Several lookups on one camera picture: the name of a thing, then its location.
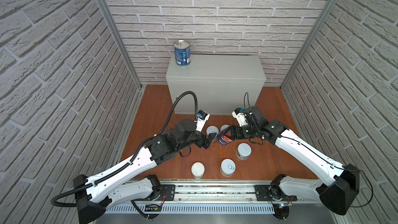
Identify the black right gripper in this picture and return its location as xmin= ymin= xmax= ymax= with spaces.
xmin=224 ymin=125 xmax=259 ymax=140

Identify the dark tomato label can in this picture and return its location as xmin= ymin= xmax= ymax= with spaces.
xmin=217 ymin=126 xmax=234 ymax=146

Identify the blue label tin can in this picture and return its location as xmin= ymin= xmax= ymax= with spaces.
xmin=174 ymin=40 xmax=191 ymax=66

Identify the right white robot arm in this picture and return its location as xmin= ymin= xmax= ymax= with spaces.
xmin=227 ymin=107 xmax=360 ymax=215

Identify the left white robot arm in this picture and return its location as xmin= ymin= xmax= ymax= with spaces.
xmin=73 ymin=119 xmax=216 ymax=224

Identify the grey label pull-tab can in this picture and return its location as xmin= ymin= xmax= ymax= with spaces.
xmin=206 ymin=125 xmax=219 ymax=142

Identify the pink label pull-tab can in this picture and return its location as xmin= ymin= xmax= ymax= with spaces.
xmin=220 ymin=124 xmax=229 ymax=131

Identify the plain lid silver can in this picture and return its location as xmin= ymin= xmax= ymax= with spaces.
xmin=236 ymin=143 xmax=252 ymax=160

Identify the white lid small can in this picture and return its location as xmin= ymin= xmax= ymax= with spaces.
xmin=191 ymin=162 xmax=205 ymax=179

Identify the yellow label pull-tab can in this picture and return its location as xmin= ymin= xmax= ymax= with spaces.
xmin=220 ymin=159 xmax=236 ymax=177

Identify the grey metal cabinet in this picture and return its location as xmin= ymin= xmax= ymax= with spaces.
xmin=166 ymin=54 xmax=266 ymax=116

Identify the perforated white vent strip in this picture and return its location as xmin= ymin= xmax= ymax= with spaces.
xmin=97 ymin=203 xmax=276 ymax=215

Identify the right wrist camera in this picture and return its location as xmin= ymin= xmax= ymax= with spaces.
xmin=232 ymin=108 xmax=248 ymax=127

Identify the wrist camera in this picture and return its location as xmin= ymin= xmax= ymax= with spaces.
xmin=196 ymin=110 xmax=210 ymax=132
xmin=232 ymin=108 xmax=248 ymax=127

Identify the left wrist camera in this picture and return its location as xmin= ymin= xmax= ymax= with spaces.
xmin=196 ymin=110 xmax=210 ymax=132

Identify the right thin black cable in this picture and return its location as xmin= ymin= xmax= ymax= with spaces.
xmin=243 ymin=92 xmax=374 ymax=208

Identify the left black corrugated cable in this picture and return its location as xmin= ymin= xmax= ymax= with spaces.
xmin=50 ymin=91 xmax=199 ymax=208

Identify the front aluminium mounting rail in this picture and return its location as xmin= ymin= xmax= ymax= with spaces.
xmin=90 ymin=179 xmax=343 ymax=204

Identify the left floor aluminium rail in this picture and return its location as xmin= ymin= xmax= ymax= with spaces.
xmin=77 ymin=85 xmax=146 ymax=224

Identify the right aluminium corner post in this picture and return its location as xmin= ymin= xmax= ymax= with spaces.
xmin=280 ymin=0 xmax=339 ymax=90

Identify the aluminium corner post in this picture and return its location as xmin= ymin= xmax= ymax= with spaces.
xmin=280 ymin=0 xmax=339 ymax=90
xmin=95 ymin=0 xmax=143 ymax=90

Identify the left aluminium corner post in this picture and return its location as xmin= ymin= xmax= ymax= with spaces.
xmin=95 ymin=0 xmax=143 ymax=90

